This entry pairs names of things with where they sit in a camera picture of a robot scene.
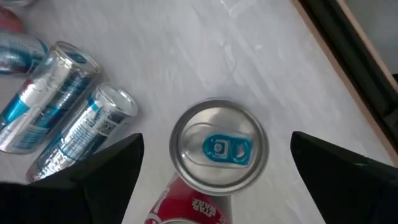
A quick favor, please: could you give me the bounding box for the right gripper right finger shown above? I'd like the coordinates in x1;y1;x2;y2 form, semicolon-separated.
290;131;398;224

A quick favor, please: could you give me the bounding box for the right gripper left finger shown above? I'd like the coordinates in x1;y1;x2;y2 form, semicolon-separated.
0;133;145;224

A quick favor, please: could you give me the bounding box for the blue silver Red Bull can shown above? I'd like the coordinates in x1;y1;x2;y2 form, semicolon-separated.
26;83;139;184
0;41;100;155
0;30;50;75

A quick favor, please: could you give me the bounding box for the light blue Red Bull can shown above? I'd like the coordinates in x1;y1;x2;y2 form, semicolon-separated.
169;98;270;196

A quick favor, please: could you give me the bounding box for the white orange Spindrift can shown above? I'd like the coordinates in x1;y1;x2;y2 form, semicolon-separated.
0;6;25;34

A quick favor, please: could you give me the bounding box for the black metal table frame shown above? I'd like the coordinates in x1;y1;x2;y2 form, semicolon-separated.
298;0;398;147

